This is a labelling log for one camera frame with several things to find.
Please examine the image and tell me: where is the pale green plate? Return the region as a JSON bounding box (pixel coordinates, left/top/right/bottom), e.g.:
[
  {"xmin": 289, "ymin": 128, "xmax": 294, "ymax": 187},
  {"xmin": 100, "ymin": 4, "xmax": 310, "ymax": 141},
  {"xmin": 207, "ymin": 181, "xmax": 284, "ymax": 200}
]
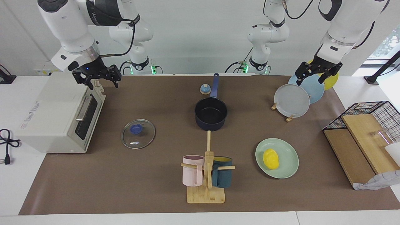
[{"xmin": 255, "ymin": 138, "xmax": 299, "ymax": 179}]

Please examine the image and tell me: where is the clear drinking glass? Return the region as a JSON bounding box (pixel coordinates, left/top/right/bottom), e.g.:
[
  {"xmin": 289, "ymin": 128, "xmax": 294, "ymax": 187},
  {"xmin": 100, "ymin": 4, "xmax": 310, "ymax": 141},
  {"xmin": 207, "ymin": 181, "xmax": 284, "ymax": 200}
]
[{"xmin": 370, "ymin": 127, "xmax": 397, "ymax": 148}]

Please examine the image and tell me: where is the pink mug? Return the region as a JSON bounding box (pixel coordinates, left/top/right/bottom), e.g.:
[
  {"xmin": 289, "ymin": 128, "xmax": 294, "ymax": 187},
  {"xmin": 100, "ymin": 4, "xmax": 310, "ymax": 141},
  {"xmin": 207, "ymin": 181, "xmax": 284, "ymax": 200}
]
[{"xmin": 182, "ymin": 155, "xmax": 205, "ymax": 187}]

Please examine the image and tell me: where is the brown table mat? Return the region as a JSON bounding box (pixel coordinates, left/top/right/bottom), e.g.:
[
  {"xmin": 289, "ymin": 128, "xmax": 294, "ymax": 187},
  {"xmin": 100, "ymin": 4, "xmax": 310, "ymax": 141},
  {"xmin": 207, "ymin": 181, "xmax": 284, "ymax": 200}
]
[{"xmin": 19, "ymin": 75, "xmax": 400, "ymax": 215}]

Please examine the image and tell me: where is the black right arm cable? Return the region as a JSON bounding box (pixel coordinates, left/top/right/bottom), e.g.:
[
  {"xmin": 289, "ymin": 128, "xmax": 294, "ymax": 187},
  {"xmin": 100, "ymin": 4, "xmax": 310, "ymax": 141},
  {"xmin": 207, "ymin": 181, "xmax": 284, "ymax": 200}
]
[{"xmin": 99, "ymin": 18, "xmax": 136, "ymax": 58}]

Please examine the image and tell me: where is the wooden shelf with wire mesh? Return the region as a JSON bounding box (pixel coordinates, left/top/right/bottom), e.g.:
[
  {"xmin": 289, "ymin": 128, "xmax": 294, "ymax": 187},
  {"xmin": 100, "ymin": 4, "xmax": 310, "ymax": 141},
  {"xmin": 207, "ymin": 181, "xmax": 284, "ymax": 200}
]
[{"xmin": 322, "ymin": 101, "xmax": 400, "ymax": 188}]

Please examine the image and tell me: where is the glass lid with blue knob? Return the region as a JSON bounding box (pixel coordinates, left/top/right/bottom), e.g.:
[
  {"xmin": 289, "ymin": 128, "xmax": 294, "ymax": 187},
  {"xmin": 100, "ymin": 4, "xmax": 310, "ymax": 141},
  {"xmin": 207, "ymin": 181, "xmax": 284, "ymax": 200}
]
[{"xmin": 121, "ymin": 119, "xmax": 156, "ymax": 150}]

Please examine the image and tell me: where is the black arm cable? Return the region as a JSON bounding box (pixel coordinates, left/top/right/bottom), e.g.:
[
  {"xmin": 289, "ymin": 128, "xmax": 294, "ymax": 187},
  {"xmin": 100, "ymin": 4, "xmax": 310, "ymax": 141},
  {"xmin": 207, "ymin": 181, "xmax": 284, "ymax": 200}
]
[
  {"xmin": 281, "ymin": 0, "xmax": 376, "ymax": 50},
  {"xmin": 99, "ymin": 18, "xmax": 136, "ymax": 58}
]

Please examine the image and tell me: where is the black clamp stand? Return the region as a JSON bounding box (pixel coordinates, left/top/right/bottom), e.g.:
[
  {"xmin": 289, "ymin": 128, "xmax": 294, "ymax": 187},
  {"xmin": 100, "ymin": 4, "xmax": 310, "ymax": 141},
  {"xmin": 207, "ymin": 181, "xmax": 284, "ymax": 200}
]
[{"xmin": 364, "ymin": 50, "xmax": 400, "ymax": 85}]

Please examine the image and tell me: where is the black desk mount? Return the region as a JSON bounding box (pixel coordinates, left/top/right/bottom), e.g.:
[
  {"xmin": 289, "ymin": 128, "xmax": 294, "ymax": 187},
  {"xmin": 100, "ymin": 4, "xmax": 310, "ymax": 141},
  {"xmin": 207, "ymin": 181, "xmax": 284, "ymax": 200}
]
[{"xmin": 0, "ymin": 64, "xmax": 17, "ymax": 85}]

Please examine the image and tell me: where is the white toaster oven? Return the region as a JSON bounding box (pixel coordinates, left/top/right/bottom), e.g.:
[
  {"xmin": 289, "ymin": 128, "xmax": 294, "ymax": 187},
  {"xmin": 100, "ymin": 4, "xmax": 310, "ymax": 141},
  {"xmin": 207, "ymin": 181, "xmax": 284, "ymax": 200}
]
[{"xmin": 16, "ymin": 72, "xmax": 107, "ymax": 154}]

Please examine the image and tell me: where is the black pot with blue handle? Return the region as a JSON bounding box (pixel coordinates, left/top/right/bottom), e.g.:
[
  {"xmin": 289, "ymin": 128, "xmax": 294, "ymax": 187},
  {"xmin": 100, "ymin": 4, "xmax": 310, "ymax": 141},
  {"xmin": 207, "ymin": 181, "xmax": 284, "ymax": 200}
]
[{"xmin": 195, "ymin": 73, "xmax": 228, "ymax": 132}]

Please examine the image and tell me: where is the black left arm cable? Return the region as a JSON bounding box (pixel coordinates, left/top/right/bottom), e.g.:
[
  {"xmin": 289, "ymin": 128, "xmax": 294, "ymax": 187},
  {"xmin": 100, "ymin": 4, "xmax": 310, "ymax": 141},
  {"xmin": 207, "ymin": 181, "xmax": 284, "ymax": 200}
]
[{"xmin": 281, "ymin": 0, "xmax": 376, "ymax": 50}]

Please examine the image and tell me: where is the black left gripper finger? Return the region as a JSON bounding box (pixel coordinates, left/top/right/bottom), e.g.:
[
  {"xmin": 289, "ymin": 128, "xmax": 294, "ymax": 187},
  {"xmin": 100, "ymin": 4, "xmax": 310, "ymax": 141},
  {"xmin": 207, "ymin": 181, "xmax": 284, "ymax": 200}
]
[
  {"xmin": 295, "ymin": 62, "xmax": 313, "ymax": 86},
  {"xmin": 318, "ymin": 62, "xmax": 343, "ymax": 84}
]

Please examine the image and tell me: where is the yellow plate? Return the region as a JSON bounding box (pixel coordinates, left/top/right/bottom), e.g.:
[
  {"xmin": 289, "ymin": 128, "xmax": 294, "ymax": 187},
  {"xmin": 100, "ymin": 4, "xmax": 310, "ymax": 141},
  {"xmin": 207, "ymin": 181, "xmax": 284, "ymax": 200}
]
[{"xmin": 308, "ymin": 59, "xmax": 339, "ymax": 91}]

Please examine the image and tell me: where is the white cup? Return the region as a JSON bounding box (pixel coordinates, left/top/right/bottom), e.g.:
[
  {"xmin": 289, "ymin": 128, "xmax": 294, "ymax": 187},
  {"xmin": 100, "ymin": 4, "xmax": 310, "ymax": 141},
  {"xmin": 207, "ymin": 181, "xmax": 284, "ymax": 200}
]
[{"xmin": 384, "ymin": 142, "xmax": 400, "ymax": 167}]

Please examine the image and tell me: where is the wooden plate rack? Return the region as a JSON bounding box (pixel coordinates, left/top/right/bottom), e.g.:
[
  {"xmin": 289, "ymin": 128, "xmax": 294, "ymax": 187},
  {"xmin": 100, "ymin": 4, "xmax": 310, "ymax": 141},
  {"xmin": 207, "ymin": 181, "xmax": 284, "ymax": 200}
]
[{"xmin": 271, "ymin": 101, "xmax": 296, "ymax": 123}]

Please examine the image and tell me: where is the wooden mug rack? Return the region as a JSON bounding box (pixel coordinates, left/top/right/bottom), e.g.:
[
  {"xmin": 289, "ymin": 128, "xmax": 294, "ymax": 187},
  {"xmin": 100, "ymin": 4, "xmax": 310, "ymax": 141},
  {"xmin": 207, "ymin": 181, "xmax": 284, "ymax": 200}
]
[{"xmin": 180, "ymin": 131, "xmax": 236, "ymax": 204}]

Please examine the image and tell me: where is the grey plate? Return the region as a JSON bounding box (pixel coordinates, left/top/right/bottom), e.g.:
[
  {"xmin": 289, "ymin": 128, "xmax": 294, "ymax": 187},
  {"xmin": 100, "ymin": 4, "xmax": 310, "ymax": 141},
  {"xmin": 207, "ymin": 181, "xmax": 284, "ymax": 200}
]
[{"xmin": 274, "ymin": 84, "xmax": 310, "ymax": 118}]

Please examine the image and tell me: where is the black power cord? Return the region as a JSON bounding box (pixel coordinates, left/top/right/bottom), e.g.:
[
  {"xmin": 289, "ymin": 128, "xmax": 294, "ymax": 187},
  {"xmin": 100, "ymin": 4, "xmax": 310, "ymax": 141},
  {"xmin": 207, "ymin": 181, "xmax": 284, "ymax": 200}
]
[{"xmin": 0, "ymin": 128, "xmax": 21, "ymax": 165}]

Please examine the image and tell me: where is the dark teal mug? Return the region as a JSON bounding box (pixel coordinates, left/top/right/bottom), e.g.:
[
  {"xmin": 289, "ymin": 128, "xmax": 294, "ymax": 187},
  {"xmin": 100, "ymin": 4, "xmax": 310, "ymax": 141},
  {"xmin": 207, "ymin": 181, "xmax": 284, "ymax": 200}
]
[{"xmin": 212, "ymin": 156, "xmax": 233, "ymax": 188}]

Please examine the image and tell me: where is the white marbled sheet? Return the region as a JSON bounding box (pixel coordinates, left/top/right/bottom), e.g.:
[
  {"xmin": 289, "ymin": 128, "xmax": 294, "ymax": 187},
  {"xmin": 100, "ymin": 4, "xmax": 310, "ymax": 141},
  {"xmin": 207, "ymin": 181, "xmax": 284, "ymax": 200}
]
[{"xmin": 353, "ymin": 170, "xmax": 400, "ymax": 191}]

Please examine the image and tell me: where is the light blue plate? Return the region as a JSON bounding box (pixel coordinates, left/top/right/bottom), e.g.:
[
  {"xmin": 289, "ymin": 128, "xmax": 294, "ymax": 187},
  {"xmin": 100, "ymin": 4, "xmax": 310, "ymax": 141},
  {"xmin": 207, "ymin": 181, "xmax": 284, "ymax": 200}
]
[{"xmin": 288, "ymin": 73, "xmax": 325, "ymax": 104}]

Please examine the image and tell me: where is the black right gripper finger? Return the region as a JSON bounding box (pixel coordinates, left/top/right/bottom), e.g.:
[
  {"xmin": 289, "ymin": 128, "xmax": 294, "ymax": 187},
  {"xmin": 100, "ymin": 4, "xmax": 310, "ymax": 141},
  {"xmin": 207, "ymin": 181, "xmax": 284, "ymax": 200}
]
[
  {"xmin": 72, "ymin": 70, "xmax": 95, "ymax": 90},
  {"xmin": 106, "ymin": 64, "xmax": 122, "ymax": 89}
]

